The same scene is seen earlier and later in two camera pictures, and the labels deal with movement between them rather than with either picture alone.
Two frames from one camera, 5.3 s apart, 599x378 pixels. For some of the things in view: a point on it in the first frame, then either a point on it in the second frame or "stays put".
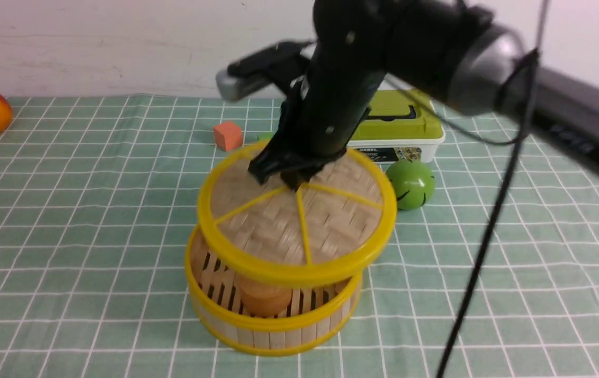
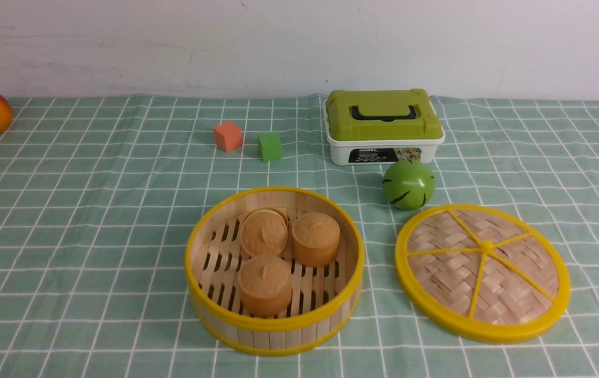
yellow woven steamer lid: x=335 y=226 -> x=480 y=273
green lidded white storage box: x=398 y=124 stays put
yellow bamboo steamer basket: x=317 y=313 stays put
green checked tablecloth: x=77 y=218 stays put
